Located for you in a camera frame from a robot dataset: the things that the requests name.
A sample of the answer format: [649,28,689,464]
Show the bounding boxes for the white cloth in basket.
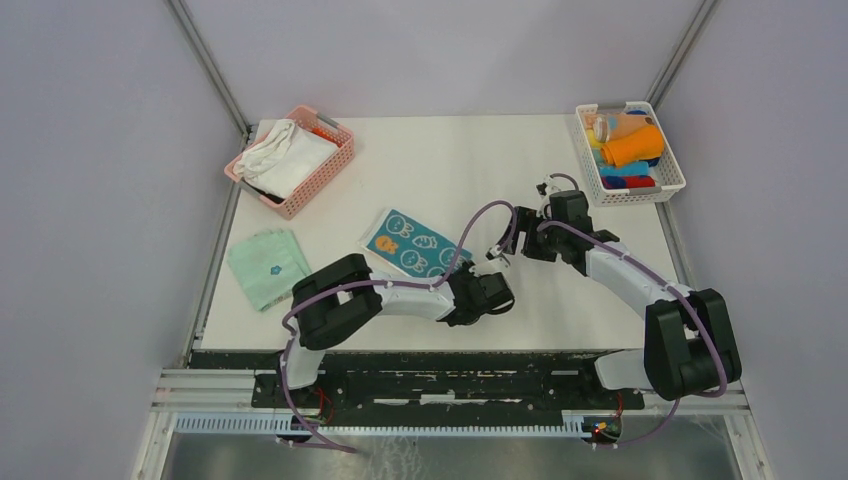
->
[232,119,338,198]

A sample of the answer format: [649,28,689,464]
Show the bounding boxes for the red item in basket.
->
[311,127,338,144]

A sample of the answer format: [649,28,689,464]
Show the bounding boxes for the light blue rolled towel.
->
[598,161,650,177]

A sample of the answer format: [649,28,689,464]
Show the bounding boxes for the bright orange towel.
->
[600,125,665,167]

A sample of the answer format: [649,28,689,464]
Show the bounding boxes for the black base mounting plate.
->
[188,349,645,429]

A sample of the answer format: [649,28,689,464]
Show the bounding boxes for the white slotted cable duct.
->
[173,412,590,440]

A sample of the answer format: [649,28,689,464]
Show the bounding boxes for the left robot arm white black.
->
[276,253,515,407]

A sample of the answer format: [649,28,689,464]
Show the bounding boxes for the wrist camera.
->
[485,245,511,270]
[536,176,561,218]

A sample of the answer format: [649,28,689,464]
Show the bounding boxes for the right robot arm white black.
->
[504,190,742,408]

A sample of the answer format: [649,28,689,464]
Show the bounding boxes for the red blue rolled towel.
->
[601,175,656,190]

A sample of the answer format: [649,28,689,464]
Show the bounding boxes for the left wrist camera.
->
[485,245,511,270]

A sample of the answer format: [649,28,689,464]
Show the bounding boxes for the patterned white blue towel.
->
[359,209,457,278]

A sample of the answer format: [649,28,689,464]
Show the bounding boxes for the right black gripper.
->
[497,206,566,263]

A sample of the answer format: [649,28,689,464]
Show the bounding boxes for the mint green folded towel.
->
[226,229,312,312]

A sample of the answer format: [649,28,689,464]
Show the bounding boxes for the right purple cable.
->
[535,172,730,450]

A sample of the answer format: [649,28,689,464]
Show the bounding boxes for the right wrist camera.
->
[536,176,561,218]

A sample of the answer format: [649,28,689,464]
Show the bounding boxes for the yellow rolled towel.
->
[584,129,602,149]

